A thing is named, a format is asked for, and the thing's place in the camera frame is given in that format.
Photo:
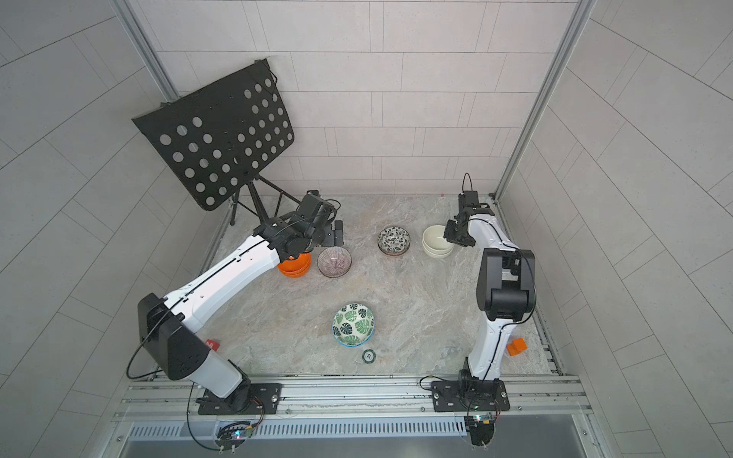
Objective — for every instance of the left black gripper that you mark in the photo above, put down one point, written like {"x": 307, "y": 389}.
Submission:
{"x": 331, "y": 232}

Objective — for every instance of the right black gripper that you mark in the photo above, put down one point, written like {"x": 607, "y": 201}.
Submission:
{"x": 450, "y": 232}

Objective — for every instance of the cream bowl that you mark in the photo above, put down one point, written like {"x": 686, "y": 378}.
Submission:
{"x": 437, "y": 253}
{"x": 433, "y": 237}

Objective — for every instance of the orange bowl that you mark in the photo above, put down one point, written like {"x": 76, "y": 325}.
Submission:
{"x": 295, "y": 268}

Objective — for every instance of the purple striped bowl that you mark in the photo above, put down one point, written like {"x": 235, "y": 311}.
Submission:
{"x": 334, "y": 262}

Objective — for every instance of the black floral bowl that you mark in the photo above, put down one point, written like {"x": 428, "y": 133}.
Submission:
{"x": 393, "y": 240}

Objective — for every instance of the small green leaf bowl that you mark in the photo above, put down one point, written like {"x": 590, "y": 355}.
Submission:
{"x": 353, "y": 319}

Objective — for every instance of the large green leaf bowl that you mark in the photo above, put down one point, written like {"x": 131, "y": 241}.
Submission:
{"x": 352, "y": 340}

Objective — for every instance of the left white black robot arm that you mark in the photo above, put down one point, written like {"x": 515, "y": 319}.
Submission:
{"x": 168, "y": 326}

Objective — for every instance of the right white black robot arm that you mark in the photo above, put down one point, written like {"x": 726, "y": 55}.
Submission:
{"x": 505, "y": 291}

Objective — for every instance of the black perforated music stand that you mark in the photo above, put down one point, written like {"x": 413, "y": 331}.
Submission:
{"x": 220, "y": 138}

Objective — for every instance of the small orange block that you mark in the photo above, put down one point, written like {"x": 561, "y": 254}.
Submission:
{"x": 516, "y": 347}

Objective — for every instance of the small red block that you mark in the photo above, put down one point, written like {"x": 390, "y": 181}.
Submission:
{"x": 213, "y": 344}

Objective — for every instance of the small green tape roll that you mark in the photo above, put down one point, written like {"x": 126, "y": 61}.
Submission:
{"x": 369, "y": 356}

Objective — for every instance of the right circuit board connector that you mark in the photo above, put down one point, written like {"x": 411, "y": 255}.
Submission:
{"x": 480, "y": 429}

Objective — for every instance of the circuit board connector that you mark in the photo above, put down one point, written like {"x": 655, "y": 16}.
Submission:
{"x": 480, "y": 429}
{"x": 230, "y": 437}

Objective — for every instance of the left circuit board connector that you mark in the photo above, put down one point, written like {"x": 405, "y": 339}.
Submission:
{"x": 230, "y": 437}

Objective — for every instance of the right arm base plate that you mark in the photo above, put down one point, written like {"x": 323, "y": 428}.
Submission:
{"x": 486, "y": 396}

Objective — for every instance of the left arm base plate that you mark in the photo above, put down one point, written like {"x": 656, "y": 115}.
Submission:
{"x": 254, "y": 399}

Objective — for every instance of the aluminium mounting rail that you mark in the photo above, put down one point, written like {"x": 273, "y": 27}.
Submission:
{"x": 303, "y": 397}

